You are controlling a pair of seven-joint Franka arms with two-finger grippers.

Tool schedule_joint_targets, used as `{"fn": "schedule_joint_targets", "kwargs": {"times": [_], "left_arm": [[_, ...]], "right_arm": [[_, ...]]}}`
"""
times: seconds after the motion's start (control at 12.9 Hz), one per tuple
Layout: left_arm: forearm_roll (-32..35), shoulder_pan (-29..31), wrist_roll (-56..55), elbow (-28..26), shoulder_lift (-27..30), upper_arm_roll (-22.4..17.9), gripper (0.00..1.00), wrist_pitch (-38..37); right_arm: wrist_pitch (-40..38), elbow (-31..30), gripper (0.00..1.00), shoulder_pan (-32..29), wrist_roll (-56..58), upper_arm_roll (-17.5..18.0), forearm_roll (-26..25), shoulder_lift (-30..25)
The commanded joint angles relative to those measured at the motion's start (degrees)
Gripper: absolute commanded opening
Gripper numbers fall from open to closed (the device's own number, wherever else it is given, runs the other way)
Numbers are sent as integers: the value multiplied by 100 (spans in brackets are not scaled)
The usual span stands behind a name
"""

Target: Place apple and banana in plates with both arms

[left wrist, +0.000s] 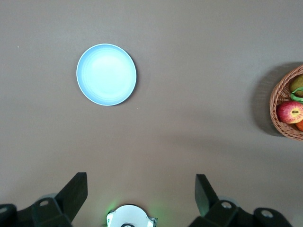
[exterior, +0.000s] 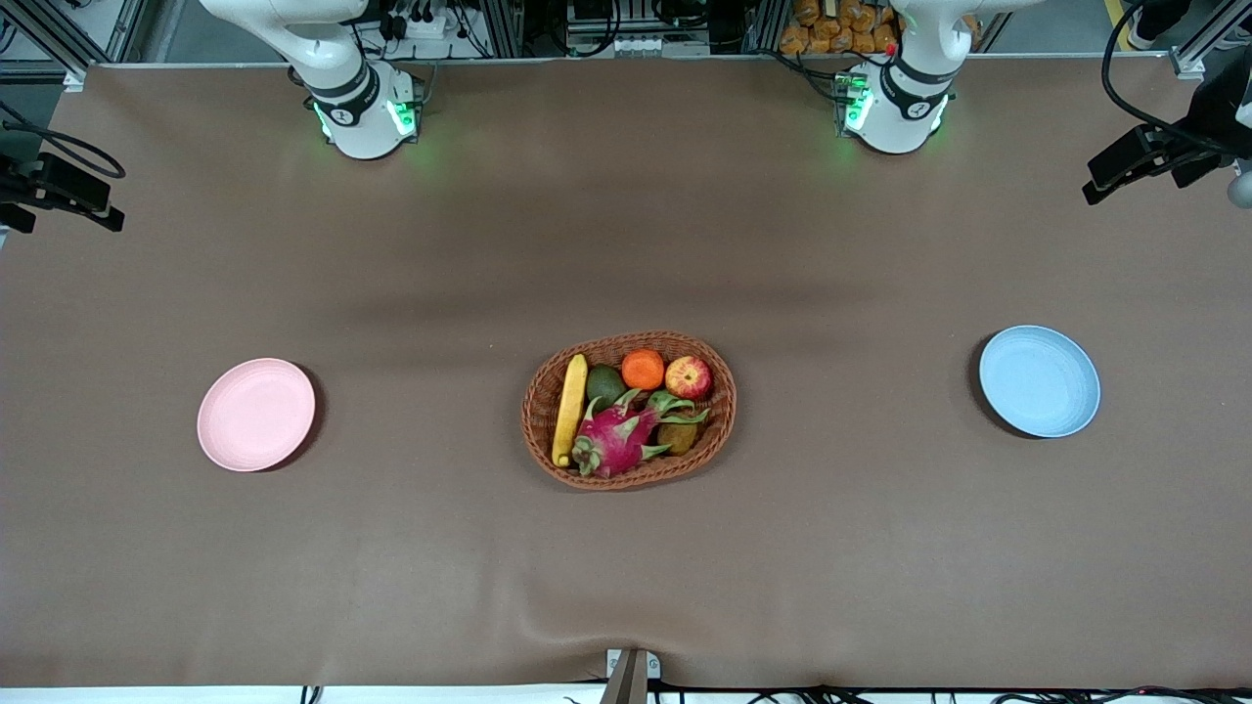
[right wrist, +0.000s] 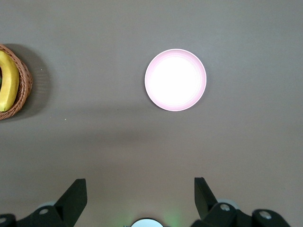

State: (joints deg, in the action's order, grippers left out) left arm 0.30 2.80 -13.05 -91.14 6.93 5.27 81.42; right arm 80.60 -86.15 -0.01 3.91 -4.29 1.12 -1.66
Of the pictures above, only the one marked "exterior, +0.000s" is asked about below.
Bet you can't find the red yellow apple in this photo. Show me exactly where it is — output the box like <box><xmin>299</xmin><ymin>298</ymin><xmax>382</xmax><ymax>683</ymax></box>
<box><xmin>664</xmin><ymin>356</ymin><xmax>714</xmax><ymax>402</ymax></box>

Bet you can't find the yellow banana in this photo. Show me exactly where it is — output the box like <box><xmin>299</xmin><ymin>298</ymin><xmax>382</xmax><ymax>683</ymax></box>
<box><xmin>552</xmin><ymin>354</ymin><xmax>590</xmax><ymax>468</ymax></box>

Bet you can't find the blue plate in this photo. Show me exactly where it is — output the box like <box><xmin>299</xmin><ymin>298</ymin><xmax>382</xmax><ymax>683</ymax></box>
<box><xmin>979</xmin><ymin>325</ymin><xmax>1102</xmax><ymax>439</ymax></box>

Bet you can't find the pink plate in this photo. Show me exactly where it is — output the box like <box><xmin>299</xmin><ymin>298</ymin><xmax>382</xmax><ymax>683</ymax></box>
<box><xmin>197</xmin><ymin>358</ymin><xmax>317</xmax><ymax>473</ymax></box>

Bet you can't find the bag of orange bread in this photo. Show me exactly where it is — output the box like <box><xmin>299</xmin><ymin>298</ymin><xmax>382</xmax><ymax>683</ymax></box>
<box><xmin>780</xmin><ymin>0</ymin><xmax>903</xmax><ymax>57</ymax></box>

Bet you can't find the white power strip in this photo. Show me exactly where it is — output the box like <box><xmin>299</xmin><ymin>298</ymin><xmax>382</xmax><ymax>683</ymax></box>
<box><xmin>384</xmin><ymin>3</ymin><xmax>463</xmax><ymax>42</ymax></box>

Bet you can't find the brown table cloth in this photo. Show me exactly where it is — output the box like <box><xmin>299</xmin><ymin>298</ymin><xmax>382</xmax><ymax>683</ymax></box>
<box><xmin>0</xmin><ymin>57</ymin><xmax>1252</xmax><ymax>691</ymax></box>

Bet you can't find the brown wicker basket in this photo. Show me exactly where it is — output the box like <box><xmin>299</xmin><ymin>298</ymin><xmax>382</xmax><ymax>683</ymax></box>
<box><xmin>521</xmin><ymin>330</ymin><xmax>738</xmax><ymax>490</ymax></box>

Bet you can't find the orange fruit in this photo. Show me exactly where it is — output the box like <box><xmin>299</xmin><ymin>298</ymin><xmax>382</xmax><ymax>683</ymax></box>
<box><xmin>621</xmin><ymin>348</ymin><xmax>666</xmax><ymax>392</ymax></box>

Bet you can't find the brown kiwi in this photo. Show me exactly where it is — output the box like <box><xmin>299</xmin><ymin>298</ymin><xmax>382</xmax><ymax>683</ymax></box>
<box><xmin>656</xmin><ymin>416</ymin><xmax>700</xmax><ymax>457</ymax></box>

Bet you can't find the green avocado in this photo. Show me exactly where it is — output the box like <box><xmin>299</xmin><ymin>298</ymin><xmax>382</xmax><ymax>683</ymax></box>
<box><xmin>586</xmin><ymin>365</ymin><xmax>628</xmax><ymax>410</ymax></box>

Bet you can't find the pink dragon fruit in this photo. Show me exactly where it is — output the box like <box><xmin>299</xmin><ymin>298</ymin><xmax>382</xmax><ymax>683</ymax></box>
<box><xmin>571</xmin><ymin>388</ymin><xmax>712</xmax><ymax>479</ymax></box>

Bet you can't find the aluminium frame profile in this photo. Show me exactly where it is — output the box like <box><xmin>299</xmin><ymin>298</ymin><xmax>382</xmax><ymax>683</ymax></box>
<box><xmin>1169</xmin><ymin>0</ymin><xmax>1252</xmax><ymax>82</ymax></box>
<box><xmin>0</xmin><ymin>0</ymin><xmax>96</xmax><ymax>92</ymax></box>

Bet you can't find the black floor cable bundle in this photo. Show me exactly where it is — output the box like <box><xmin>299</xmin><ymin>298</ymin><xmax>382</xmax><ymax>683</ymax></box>
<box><xmin>562</xmin><ymin>683</ymin><xmax>1252</xmax><ymax>704</ymax></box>

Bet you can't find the grey metal mount bracket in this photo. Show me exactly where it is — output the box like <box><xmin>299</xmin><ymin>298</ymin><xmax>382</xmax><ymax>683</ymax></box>
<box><xmin>599</xmin><ymin>647</ymin><xmax>663</xmax><ymax>704</ymax></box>

